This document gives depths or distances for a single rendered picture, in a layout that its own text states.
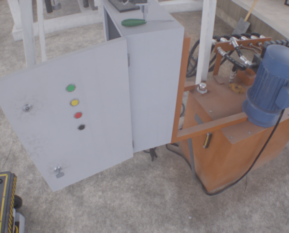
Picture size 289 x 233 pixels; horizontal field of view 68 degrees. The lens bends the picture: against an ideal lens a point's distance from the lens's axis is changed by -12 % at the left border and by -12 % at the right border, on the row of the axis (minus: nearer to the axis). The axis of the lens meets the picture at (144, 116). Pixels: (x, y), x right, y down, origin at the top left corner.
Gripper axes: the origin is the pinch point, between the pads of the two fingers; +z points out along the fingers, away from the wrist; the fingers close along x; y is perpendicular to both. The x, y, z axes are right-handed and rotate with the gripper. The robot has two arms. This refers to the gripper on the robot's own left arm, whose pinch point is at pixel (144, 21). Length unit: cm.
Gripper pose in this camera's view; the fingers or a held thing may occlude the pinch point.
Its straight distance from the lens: 80.0
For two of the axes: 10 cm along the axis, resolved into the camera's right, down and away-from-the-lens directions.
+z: 0.0, 8.4, 5.5
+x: 3.3, 5.2, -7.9
